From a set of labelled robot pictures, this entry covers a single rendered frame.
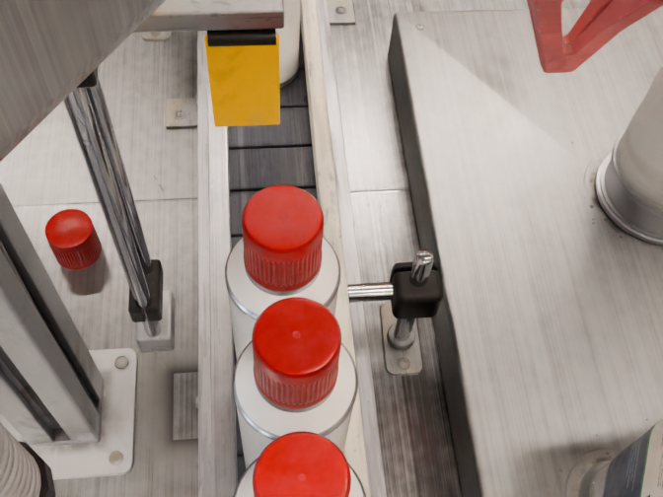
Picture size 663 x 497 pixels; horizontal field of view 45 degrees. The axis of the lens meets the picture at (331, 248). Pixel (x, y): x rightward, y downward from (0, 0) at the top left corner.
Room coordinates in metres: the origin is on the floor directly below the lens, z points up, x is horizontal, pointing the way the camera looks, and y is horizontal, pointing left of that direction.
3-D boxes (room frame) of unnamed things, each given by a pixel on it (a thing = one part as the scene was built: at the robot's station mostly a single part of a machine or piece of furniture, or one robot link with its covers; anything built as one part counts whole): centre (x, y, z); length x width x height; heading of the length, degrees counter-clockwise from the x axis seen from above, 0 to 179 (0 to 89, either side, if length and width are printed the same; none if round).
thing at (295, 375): (0.12, 0.01, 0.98); 0.05 x 0.05 x 0.20
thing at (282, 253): (0.17, 0.02, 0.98); 0.05 x 0.05 x 0.20
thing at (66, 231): (0.29, 0.19, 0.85); 0.03 x 0.03 x 0.03
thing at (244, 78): (0.23, 0.04, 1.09); 0.03 x 0.01 x 0.06; 100
